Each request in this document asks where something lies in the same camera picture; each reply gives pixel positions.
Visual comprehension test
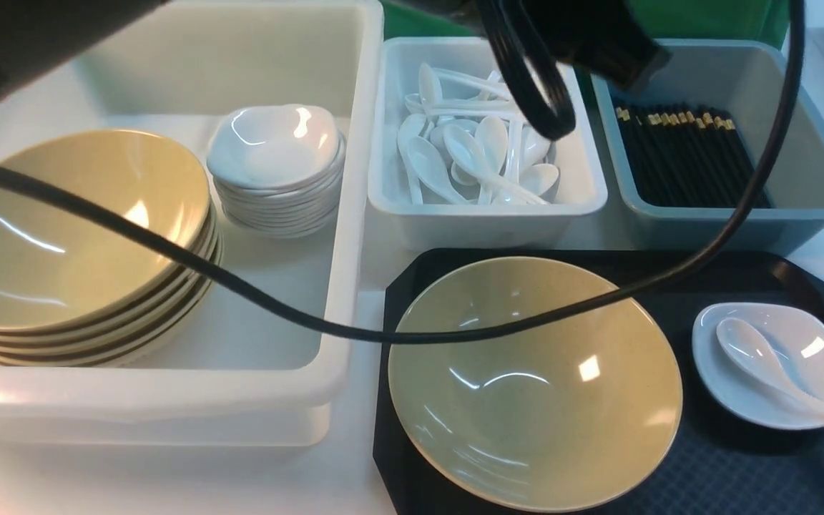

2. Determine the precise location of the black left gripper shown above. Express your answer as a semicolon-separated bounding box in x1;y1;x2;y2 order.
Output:
412;0;672;94

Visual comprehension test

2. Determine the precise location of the yellow noodle bowl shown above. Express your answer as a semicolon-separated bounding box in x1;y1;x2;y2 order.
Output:
388;257;684;513

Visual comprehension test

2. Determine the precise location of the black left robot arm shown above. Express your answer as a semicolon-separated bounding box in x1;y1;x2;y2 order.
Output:
0;1;672;140

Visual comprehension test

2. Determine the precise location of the stacked yellow bowl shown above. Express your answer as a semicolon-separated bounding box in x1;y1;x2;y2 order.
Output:
0;271;197;356
0;215;203;355
0;129;210;332
0;278;212;366

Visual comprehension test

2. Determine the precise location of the top stacked yellow bowl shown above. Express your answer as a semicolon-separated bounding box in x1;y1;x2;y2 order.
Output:
0;129;210;332

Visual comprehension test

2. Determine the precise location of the green backdrop cloth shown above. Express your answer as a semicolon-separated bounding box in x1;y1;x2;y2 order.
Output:
382;1;789;49

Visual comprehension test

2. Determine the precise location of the blue-grey chopstick bin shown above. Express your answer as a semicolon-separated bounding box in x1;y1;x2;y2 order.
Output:
592;39;824;254

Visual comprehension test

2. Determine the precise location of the black chopsticks bundle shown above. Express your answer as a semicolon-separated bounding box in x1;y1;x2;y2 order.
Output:
614;100;755;208

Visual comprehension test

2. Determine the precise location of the white soup spoons pile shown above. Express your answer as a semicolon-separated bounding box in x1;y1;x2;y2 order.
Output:
396;63;561;205

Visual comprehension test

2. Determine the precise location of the white spoon bin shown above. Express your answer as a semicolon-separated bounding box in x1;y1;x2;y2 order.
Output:
368;38;608;251

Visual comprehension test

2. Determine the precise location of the white spoon on dish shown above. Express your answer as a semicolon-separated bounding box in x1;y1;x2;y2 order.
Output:
716;318;824;418

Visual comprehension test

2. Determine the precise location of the large white plastic tub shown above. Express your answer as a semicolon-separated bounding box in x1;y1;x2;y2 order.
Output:
0;1;383;446

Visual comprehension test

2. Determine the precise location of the white sauce dish stack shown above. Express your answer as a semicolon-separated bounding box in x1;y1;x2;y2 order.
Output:
212;134;346;239

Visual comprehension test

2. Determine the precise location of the black serving tray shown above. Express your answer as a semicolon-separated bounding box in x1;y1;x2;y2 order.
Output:
373;249;824;514

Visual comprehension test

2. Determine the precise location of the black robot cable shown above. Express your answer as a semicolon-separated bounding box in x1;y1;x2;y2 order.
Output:
0;0;806;345

